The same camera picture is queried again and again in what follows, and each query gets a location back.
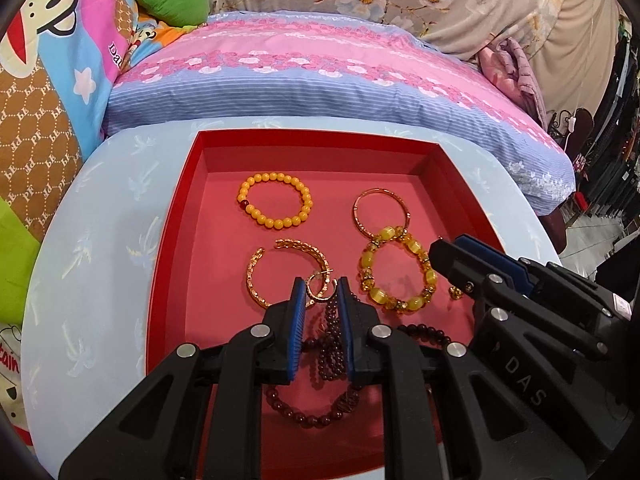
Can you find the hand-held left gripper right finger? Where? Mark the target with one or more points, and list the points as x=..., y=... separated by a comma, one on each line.
x=346, y=332

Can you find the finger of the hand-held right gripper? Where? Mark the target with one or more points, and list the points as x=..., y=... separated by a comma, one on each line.
x=492, y=255
x=450, y=260

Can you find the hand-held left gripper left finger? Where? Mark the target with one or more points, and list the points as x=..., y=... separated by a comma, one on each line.
x=297, y=332

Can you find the red cardboard box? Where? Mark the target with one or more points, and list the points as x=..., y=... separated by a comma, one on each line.
x=210, y=240

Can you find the thin rose gold bangle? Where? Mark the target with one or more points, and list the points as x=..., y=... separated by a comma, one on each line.
x=357, y=217

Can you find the small white plug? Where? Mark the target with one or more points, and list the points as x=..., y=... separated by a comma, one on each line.
x=570, y=121

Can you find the dark hanging clothes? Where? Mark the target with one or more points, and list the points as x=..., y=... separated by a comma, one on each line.
x=615, y=150

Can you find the pink purple cloth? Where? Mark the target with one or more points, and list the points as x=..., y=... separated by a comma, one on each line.
x=515, y=80

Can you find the beige cloth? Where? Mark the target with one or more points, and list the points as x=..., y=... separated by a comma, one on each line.
x=570, y=45

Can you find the cartoon monkey printed blanket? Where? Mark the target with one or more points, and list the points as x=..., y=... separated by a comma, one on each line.
x=45, y=125

